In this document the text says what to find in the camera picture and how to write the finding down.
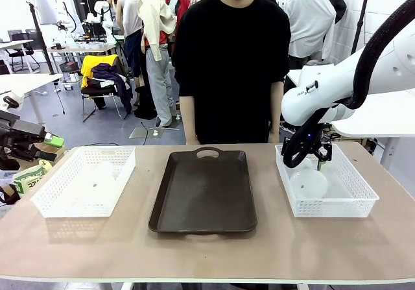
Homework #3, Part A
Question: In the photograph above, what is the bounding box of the mannequin with red jacket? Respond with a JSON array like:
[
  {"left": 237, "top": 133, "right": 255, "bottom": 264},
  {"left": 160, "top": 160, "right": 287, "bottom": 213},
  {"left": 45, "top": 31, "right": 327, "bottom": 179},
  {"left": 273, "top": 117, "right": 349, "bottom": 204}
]
[{"left": 163, "top": 0, "right": 192, "bottom": 57}]

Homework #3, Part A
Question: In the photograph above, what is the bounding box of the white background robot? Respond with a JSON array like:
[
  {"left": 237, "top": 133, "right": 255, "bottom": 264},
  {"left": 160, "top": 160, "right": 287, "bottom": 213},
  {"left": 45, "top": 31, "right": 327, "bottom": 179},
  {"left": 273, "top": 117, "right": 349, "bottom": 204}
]
[{"left": 84, "top": 0, "right": 115, "bottom": 40}]

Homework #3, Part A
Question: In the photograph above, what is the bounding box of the green and white carton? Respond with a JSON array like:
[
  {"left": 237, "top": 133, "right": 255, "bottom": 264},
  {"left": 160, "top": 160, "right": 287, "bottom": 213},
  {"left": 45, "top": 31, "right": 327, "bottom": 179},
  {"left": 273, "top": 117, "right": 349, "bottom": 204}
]
[{"left": 12, "top": 168, "right": 47, "bottom": 195}]

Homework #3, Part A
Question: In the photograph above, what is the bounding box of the dark brown plastic tray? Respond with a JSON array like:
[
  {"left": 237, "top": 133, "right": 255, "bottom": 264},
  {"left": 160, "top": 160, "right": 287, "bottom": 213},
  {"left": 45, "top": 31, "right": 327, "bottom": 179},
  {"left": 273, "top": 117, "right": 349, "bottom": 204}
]
[{"left": 148, "top": 146, "right": 258, "bottom": 236}]

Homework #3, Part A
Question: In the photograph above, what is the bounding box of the white board panel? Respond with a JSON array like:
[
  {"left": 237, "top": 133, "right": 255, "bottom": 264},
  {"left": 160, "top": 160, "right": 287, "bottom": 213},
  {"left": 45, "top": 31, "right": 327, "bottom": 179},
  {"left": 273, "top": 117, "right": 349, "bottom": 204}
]
[{"left": 31, "top": 0, "right": 60, "bottom": 25}]

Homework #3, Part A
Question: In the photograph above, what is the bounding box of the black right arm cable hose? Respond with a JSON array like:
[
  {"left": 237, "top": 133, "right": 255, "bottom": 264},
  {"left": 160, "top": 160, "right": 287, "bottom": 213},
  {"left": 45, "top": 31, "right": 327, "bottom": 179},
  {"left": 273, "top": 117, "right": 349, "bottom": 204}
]
[{"left": 281, "top": 0, "right": 415, "bottom": 169}]

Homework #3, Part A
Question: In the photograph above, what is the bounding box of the black office chair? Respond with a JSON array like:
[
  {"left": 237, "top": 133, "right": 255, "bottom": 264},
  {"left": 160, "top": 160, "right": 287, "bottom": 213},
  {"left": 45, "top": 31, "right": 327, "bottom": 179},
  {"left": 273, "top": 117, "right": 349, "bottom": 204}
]
[{"left": 6, "top": 29, "right": 42, "bottom": 74}]

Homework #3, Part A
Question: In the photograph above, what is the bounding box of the mannequin with white shirt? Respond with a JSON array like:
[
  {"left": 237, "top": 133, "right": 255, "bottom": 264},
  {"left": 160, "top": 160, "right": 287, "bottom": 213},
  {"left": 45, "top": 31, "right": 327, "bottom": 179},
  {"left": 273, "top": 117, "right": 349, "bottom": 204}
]
[{"left": 285, "top": 0, "right": 337, "bottom": 61}]

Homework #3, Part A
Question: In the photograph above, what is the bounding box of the yellow cloth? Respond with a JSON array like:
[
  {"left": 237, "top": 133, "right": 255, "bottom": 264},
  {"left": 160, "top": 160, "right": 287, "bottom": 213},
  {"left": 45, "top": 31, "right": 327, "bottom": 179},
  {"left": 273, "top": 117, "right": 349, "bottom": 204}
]
[{"left": 80, "top": 54, "right": 120, "bottom": 89}]

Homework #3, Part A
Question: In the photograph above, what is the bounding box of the person in black shirt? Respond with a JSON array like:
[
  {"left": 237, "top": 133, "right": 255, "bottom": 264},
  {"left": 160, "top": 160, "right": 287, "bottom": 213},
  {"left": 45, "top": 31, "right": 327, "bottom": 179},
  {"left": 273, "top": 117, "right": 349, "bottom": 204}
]
[{"left": 171, "top": 0, "right": 291, "bottom": 145}]

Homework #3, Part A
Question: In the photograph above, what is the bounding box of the black metal frame chair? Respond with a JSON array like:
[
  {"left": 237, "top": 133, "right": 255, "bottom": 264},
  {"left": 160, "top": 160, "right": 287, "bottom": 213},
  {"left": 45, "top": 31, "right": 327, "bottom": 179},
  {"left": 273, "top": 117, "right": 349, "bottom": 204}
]
[{"left": 80, "top": 54, "right": 134, "bottom": 123}]

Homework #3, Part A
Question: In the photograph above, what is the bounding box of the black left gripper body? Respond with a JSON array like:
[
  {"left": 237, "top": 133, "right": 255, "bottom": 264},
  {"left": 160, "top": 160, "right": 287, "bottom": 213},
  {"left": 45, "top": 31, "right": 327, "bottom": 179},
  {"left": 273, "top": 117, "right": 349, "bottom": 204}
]
[{"left": 0, "top": 111, "right": 46, "bottom": 154}]

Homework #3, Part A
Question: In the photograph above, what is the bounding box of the grey mannequin base plate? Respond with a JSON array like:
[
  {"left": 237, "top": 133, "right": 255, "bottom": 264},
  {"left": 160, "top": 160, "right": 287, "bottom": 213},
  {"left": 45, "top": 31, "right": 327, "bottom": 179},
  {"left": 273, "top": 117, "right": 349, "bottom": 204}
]
[{"left": 128, "top": 126, "right": 183, "bottom": 140}]

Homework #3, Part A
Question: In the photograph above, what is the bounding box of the white perforated plastic basket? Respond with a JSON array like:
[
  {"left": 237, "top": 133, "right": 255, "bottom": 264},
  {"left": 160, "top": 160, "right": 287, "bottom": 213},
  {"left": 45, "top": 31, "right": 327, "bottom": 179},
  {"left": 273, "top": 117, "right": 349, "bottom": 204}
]
[
  {"left": 274, "top": 143, "right": 379, "bottom": 219},
  {"left": 30, "top": 145, "right": 136, "bottom": 219}
]

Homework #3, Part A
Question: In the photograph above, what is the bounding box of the brown cardboard box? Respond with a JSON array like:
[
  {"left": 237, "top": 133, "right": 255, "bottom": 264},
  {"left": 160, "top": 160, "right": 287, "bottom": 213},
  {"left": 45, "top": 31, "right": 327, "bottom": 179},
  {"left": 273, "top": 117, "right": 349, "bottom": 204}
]
[{"left": 18, "top": 142, "right": 68, "bottom": 171}]

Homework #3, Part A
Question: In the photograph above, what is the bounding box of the mannequin with white tank top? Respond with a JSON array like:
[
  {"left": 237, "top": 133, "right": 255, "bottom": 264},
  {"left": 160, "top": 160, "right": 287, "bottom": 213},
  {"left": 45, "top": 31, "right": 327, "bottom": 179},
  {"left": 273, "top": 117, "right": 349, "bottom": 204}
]
[{"left": 115, "top": 0, "right": 144, "bottom": 106}]

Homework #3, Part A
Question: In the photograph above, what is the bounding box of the person's right forearm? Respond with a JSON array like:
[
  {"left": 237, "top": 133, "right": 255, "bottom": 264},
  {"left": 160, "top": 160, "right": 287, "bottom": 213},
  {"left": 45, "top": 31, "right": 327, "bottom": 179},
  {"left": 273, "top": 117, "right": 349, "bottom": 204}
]
[{"left": 179, "top": 95, "right": 198, "bottom": 138}]

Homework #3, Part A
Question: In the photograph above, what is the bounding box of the mannequin with cream jacket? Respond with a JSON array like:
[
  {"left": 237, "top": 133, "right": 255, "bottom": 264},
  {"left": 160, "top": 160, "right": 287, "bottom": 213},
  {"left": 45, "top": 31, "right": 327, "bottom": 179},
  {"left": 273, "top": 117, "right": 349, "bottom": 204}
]
[{"left": 137, "top": 0, "right": 178, "bottom": 128}]

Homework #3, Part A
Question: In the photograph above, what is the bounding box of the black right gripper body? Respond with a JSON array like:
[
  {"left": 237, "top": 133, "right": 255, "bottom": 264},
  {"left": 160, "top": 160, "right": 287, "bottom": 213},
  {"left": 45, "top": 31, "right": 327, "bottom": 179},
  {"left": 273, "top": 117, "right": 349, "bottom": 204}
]
[{"left": 300, "top": 126, "right": 326, "bottom": 154}]

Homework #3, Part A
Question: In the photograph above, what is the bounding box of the black tripod stand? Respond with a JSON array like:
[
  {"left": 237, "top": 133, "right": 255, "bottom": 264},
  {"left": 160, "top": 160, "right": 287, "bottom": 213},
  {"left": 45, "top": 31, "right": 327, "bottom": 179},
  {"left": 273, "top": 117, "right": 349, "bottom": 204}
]
[
  {"left": 351, "top": 0, "right": 372, "bottom": 54},
  {"left": 25, "top": 1, "right": 56, "bottom": 76}
]

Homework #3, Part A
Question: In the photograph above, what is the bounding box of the person's left forearm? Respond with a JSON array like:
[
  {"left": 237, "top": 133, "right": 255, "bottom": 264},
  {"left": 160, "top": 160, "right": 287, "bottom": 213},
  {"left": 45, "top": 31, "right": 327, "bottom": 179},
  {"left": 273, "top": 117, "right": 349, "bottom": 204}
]
[{"left": 269, "top": 81, "right": 285, "bottom": 135}]

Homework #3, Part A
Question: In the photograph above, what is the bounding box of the dark purple garment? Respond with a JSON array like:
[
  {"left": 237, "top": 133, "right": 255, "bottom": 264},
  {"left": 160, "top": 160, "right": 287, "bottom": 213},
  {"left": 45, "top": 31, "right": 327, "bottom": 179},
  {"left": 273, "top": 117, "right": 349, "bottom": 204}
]
[{"left": 91, "top": 62, "right": 134, "bottom": 115}]

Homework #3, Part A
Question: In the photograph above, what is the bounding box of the wooden background work table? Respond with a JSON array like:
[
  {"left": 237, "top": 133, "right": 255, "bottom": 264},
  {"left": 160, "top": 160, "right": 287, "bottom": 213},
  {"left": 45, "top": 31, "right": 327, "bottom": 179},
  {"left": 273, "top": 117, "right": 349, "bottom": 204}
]
[{"left": 47, "top": 42, "right": 118, "bottom": 74}]

